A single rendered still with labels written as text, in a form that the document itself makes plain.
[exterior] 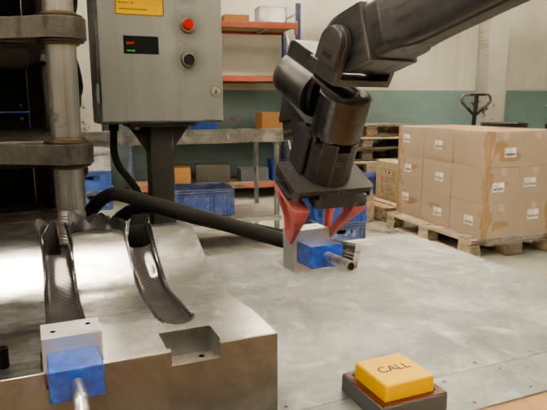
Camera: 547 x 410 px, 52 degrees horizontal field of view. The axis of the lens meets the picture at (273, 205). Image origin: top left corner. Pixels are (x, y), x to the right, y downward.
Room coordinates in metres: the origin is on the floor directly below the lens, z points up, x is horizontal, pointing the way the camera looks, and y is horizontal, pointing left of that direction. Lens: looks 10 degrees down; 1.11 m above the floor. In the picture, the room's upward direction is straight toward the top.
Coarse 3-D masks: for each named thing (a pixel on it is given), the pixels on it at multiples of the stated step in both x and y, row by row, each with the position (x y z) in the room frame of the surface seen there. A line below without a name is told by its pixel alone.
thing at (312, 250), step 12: (312, 228) 0.70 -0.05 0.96; (324, 228) 0.70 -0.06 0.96; (300, 240) 0.68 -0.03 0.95; (312, 240) 0.68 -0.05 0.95; (324, 240) 0.68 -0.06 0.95; (288, 252) 0.70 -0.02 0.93; (300, 252) 0.67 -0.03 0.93; (312, 252) 0.65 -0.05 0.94; (324, 252) 0.65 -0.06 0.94; (336, 252) 0.66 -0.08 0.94; (288, 264) 0.70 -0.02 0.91; (300, 264) 0.68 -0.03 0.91; (312, 264) 0.64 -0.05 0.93; (324, 264) 0.65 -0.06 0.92; (336, 264) 0.62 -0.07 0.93; (348, 264) 0.61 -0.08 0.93
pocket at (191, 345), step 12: (168, 336) 0.53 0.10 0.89; (180, 336) 0.53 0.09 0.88; (192, 336) 0.54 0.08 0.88; (204, 336) 0.54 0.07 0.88; (216, 336) 0.53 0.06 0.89; (180, 348) 0.53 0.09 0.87; (192, 348) 0.54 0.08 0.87; (204, 348) 0.54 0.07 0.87; (216, 348) 0.53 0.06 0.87; (180, 360) 0.52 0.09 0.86; (192, 360) 0.50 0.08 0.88
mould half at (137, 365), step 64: (0, 256) 0.69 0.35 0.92; (128, 256) 0.73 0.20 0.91; (192, 256) 0.76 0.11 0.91; (0, 320) 0.58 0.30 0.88; (128, 320) 0.57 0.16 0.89; (192, 320) 0.56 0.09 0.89; (256, 320) 0.56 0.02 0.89; (0, 384) 0.43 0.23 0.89; (128, 384) 0.47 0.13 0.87; (192, 384) 0.49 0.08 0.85; (256, 384) 0.52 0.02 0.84
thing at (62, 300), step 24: (72, 216) 0.79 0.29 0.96; (96, 216) 0.81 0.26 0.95; (144, 216) 0.83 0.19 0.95; (48, 240) 0.78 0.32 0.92; (144, 240) 0.81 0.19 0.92; (48, 264) 0.70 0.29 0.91; (72, 264) 0.70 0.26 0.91; (144, 264) 0.73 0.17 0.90; (48, 288) 0.66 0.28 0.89; (72, 288) 0.67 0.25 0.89; (144, 288) 0.69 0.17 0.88; (168, 288) 0.68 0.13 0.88; (48, 312) 0.60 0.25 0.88; (72, 312) 0.61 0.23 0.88; (168, 312) 0.61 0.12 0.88; (192, 312) 0.58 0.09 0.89
